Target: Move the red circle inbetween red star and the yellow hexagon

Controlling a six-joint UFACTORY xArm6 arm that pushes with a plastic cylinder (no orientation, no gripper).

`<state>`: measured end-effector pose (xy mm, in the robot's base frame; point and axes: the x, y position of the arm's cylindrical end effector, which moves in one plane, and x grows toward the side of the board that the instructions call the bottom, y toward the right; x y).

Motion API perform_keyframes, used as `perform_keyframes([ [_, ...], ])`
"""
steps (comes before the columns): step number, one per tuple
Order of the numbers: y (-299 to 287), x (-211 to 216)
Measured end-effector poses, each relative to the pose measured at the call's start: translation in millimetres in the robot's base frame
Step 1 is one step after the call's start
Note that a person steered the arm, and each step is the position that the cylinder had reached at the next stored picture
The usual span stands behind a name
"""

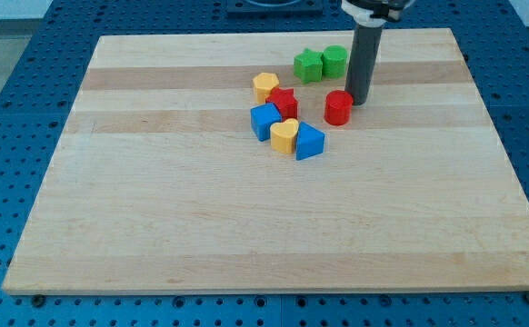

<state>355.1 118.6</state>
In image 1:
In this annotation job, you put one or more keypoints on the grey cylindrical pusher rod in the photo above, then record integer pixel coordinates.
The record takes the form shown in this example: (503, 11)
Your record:
(365, 45)

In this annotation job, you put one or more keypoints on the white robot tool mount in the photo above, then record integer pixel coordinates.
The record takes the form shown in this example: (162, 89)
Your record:
(375, 13)

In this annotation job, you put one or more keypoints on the red cylinder block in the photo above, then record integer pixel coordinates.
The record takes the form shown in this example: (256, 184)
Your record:
(338, 107)

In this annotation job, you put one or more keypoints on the green star block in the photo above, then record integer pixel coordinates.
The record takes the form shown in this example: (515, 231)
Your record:
(308, 66)

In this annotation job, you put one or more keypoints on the red star block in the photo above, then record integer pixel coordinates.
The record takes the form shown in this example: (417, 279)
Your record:
(285, 102)

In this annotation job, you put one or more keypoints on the yellow hexagon block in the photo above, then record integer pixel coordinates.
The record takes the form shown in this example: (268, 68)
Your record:
(263, 84)

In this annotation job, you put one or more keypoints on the green cylinder block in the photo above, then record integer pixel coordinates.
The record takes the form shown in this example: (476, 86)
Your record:
(334, 58)

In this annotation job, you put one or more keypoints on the blue triangle block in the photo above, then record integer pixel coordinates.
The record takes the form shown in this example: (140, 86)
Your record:
(309, 141)

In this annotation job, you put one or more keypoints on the yellow heart block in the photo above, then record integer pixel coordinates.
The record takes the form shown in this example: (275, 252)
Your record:
(283, 136)

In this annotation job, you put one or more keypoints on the blue cube block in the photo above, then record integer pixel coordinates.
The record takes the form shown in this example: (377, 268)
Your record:
(262, 118)

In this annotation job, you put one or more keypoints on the light wooden board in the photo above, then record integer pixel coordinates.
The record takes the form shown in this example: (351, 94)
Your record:
(158, 184)

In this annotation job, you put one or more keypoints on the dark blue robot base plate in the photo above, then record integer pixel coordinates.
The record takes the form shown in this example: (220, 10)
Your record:
(237, 8)

